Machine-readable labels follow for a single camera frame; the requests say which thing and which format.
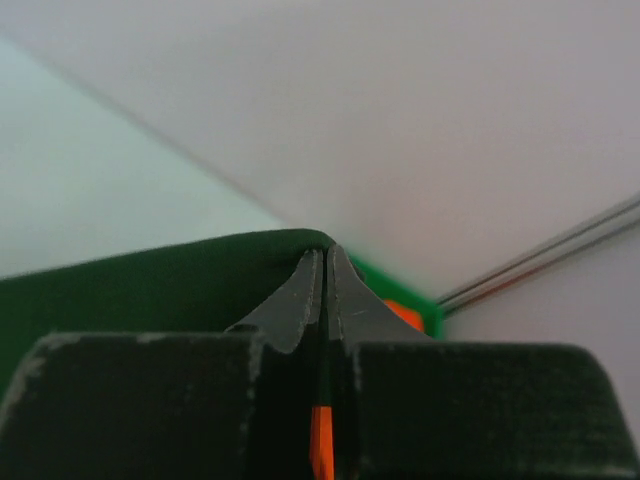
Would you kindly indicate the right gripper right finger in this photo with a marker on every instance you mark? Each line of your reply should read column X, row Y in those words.
column 406, row 406

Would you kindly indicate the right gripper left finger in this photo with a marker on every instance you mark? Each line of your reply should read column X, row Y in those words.
column 229, row 405

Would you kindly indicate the orange t-shirt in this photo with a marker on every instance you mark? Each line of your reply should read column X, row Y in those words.
column 321, row 441

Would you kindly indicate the white and green t-shirt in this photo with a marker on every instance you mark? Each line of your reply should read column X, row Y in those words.
column 204, row 286

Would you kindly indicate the green plastic bin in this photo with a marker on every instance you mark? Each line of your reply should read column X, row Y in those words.
column 414, row 308

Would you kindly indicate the right aluminium corner post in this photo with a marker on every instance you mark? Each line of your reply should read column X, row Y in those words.
column 601, row 228

